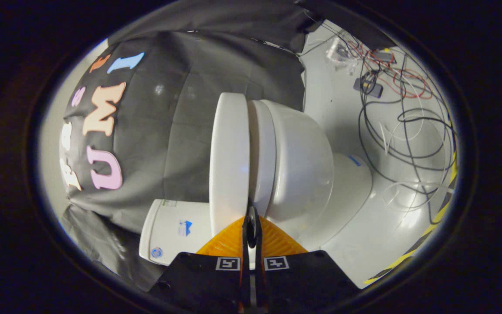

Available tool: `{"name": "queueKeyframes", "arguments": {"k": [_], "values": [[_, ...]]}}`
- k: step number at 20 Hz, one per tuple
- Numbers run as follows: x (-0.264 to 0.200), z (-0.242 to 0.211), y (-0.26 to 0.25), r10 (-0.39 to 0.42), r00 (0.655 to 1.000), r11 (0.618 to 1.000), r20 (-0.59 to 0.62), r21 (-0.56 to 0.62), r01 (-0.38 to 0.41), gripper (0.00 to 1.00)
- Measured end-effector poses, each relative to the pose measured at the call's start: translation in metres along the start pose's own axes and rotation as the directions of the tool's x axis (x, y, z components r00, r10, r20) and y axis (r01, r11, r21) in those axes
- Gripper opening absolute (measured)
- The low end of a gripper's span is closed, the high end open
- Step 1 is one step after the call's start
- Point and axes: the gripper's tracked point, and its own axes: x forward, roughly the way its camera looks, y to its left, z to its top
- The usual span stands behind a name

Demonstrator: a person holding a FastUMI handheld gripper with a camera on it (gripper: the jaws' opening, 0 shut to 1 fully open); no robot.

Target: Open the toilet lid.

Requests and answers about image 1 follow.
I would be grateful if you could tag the clear plastic bag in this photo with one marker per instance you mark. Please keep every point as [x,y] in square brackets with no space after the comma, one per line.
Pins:
[341,54]

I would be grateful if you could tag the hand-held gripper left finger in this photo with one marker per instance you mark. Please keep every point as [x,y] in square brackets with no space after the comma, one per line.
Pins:
[245,248]

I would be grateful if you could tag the white toilet lid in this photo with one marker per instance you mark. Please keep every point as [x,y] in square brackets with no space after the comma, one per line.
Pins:
[229,157]

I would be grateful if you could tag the white ceramic toilet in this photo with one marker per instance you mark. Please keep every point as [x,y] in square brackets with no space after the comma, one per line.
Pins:
[303,165]

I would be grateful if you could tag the black backdrop cloth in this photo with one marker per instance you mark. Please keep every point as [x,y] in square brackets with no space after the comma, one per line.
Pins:
[177,113]

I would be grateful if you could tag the small dark electronic device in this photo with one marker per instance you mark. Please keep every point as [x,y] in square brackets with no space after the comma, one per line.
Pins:
[368,88]

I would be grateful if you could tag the small grey electronic module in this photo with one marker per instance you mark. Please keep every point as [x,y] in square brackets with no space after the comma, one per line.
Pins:
[384,56]

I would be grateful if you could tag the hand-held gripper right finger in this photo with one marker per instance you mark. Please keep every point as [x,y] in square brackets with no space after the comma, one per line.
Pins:
[257,248]

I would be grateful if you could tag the yellow black floor tape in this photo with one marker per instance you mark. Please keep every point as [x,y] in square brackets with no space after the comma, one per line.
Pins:
[408,257]

